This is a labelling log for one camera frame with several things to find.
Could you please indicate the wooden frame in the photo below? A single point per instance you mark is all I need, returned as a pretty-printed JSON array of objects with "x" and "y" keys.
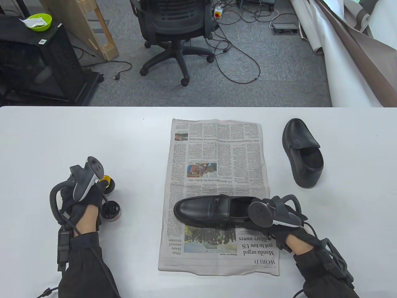
[{"x": 93, "y": 34}]

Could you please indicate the black floor box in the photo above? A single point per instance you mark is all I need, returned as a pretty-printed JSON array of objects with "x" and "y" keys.
[{"x": 254, "y": 2}]

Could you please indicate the grey hand controller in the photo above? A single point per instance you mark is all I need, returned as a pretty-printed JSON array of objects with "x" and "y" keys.
[
  {"x": 83, "y": 180},
  {"x": 260, "y": 212}
]

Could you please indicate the black leather shoe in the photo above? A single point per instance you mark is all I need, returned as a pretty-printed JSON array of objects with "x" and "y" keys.
[
  {"x": 201, "y": 209},
  {"x": 297, "y": 133}
]

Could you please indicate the brown sheet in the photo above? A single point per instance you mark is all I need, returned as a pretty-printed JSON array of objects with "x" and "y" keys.
[{"x": 372, "y": 71}]

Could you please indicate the black shoe polish jar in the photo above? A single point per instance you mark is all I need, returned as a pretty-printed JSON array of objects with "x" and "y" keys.
[{"x": 111, "y": 212}]

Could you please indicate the red yellow stop button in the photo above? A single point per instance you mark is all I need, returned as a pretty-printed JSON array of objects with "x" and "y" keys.
[{"x": 217, "y": 13}]

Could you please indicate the white rolled sheet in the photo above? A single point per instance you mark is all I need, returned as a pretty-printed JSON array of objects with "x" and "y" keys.
[{"x": 338, "y": 71}]

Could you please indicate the newspaper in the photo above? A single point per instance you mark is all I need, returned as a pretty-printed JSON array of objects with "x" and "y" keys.
[{"x": 235, "y": 155}]

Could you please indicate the black office chair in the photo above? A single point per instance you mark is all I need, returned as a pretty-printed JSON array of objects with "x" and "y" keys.
[{"x": 173, "y": 18}]

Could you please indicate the black wrist mount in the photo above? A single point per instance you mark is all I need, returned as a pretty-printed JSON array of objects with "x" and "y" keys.
[
  {"x": 63, "y": 248},
  {"x": 336, "y": 259}
]

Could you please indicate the grey left hand controller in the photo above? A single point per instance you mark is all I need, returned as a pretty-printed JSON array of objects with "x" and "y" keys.
[{"x": 83, "y": 180}]

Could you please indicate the black round polish lid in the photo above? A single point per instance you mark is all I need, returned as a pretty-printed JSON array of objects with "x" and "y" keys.
[{"x": 111, "y": 187}]

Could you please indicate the grey fabric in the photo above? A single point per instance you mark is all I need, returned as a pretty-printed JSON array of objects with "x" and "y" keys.
[{"x": 359, "y": 15}]

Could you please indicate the white packet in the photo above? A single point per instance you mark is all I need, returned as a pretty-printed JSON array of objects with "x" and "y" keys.
[{"x": 32, "y": 21}]

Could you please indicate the black left wrist mount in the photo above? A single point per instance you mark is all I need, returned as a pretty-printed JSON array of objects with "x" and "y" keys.
[{"x": 63, "y": 248}]

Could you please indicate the black metal leg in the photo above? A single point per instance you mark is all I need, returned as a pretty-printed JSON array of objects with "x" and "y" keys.
[{"x": 21, "y": 6}]

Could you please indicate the person's right forearm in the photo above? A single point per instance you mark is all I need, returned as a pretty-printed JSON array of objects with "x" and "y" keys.
[{"x": 322, "y": 276}]

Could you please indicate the white fabric sheet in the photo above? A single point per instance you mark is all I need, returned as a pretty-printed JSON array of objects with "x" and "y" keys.
[{"x": 384, "y": 24}]

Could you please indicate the grey right hand controller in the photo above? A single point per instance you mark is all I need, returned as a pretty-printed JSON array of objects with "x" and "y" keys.
[{"x": 260, "y": 212}]

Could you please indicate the black right wrist mount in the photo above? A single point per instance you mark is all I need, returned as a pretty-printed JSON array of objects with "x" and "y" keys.
[{"x": 336, "y": 259}]

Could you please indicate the person's right hand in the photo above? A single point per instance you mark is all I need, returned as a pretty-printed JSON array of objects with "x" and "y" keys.
[{"x": 279, "y": 232}]

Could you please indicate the green bowl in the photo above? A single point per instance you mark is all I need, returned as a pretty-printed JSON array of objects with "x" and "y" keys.
[{"x": 46, "y": 24}]

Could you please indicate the person's left hand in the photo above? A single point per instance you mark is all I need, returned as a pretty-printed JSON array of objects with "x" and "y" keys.
[{"x": 93, "y": 198}]

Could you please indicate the person's left forearm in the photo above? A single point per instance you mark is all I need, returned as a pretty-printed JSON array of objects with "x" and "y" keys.
[{"x": 83, "y": 267}]

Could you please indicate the black cabinet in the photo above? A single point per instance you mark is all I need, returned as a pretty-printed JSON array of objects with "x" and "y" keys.
[{"x": 46, "y": 62}]

